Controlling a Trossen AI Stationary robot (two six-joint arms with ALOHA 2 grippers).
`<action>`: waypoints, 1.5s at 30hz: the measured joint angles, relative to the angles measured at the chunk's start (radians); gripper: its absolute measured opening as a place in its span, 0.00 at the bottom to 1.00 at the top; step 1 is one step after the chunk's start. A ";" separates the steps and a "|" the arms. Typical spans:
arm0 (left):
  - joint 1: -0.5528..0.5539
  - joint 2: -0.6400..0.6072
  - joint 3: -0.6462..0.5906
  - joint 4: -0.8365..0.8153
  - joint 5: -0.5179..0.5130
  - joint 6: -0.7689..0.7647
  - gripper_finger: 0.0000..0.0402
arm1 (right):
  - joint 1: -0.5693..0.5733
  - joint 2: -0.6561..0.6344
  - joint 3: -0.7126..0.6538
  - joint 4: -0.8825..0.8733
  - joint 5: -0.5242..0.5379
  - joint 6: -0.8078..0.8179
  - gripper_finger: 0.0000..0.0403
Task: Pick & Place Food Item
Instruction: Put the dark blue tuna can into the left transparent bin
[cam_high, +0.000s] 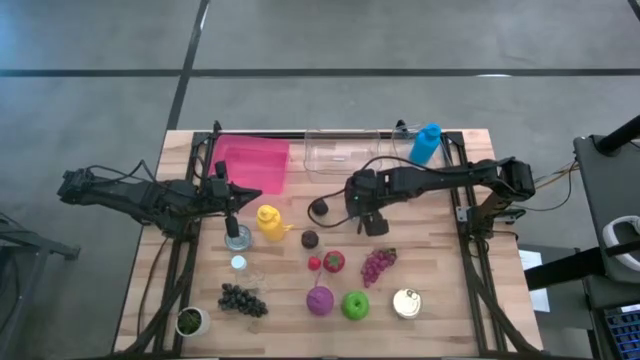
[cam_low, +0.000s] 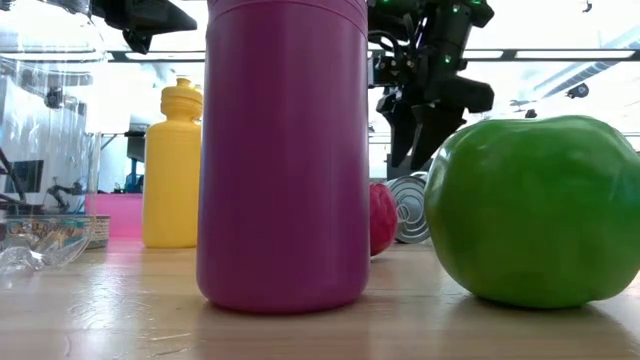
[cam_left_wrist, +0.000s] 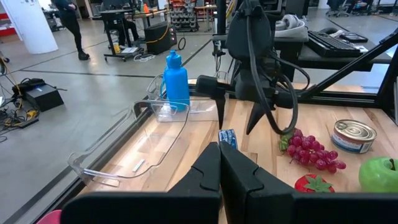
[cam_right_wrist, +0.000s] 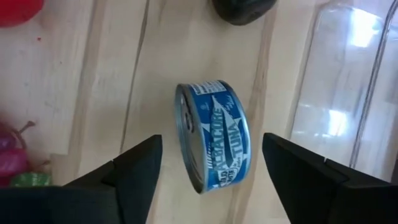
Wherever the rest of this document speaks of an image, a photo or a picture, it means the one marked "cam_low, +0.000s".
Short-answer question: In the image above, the clear plastic water bottle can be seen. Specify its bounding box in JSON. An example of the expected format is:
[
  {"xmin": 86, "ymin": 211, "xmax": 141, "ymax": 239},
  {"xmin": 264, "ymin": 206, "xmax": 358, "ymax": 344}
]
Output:
[{"xmin": 0, "ymin": 0, "xmax": 109, "ymax": 275}]

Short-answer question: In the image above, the pink plastic tray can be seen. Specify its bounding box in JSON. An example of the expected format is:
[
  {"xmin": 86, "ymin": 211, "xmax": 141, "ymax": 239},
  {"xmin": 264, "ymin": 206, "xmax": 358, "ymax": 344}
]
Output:
[{"xmin": 83, "ymin": 193, "xmax": 146, "ymax": 239}]

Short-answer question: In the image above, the black overhead light bar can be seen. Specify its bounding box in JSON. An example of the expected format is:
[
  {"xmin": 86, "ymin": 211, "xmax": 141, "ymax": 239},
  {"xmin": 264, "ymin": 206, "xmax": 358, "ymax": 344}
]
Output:
[{"xmin": 0, "ymin": 47, "xmax": 640, "ymax": 63}]

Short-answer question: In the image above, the purple plastic water bottle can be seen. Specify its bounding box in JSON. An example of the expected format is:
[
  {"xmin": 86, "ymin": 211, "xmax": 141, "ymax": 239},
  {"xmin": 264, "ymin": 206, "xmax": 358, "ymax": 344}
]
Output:
[{"xmin": 196, "ymin": 0, "xmax": 372, "ymax": 316}]

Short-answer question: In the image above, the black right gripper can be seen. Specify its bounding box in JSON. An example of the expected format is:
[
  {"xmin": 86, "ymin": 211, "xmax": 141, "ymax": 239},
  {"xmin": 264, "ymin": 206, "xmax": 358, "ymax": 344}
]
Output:
[{"xmin": 377, "ymin": 19, "xmax": 497, "ymax": 172}]

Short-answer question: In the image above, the blue-label tin can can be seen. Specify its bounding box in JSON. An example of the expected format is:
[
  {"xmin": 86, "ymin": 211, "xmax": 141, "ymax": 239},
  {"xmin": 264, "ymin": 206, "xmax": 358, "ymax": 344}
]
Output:
[{"xmin": 385, "ymin": 171, "xmax": 432, "ymax": 245}]

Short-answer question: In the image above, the large red toy strawberry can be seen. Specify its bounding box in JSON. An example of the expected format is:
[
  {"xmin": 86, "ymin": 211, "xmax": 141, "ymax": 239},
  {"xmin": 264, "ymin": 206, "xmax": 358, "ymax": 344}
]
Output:
[{"xmin": 369, "ymin": 182, "xmax": 400, "ymax": 258}]

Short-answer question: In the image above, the yellow plastic water bottle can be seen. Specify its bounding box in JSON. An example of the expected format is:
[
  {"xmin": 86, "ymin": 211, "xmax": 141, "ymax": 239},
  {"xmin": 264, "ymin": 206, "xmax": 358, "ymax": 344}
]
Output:
[{"xmin": 141, "ymin": 76, "xmax": 205, "ymax": 250}]

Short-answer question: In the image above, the black hanging ceiling camera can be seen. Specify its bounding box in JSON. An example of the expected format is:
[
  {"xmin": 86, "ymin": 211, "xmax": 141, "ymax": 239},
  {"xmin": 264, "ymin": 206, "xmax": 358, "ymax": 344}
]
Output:
[{"xmin": 566, "ymin": 81, "xmax": 591, "ymax": 100}]

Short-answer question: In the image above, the green toy apple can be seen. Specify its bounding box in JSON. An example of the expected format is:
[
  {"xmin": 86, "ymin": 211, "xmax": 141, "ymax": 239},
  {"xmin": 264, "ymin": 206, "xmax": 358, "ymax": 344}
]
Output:
[{"xmin": 423, "ymin": 114, "xmax": 640, "ymax": 310}]

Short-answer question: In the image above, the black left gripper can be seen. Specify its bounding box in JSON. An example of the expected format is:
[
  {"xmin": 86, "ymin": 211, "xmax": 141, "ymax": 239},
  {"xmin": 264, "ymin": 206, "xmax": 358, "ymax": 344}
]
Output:
[{"xmin": 89, "ymin": 0, "xmax": 199, "ymax": 55}]

